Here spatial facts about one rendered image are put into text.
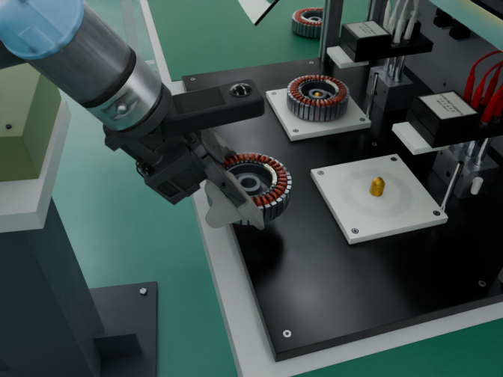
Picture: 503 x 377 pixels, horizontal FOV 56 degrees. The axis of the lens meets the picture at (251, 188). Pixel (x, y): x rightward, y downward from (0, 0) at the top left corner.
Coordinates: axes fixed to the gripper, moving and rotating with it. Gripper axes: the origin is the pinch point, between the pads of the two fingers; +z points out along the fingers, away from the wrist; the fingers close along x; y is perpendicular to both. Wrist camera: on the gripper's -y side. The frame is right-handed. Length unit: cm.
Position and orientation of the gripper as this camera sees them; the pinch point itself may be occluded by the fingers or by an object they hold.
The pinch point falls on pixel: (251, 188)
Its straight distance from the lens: 63.1
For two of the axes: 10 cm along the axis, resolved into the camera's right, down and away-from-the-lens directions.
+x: 2.9, 6.7, -6.8
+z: 5.1, 4.9, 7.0
